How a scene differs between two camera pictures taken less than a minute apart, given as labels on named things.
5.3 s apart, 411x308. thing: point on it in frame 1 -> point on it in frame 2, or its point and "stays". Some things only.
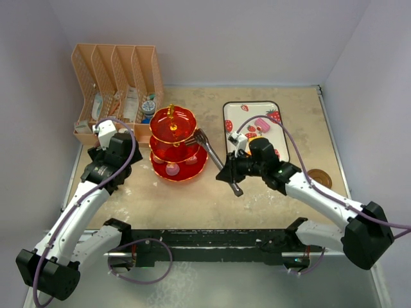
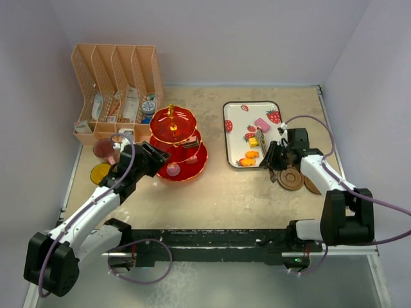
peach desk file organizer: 121,85 stays
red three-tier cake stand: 170,158 stays
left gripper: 97,153 -> 157,157
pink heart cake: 192,161 stays
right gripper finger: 230,172 -> 269,160
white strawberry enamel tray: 256,119 stays
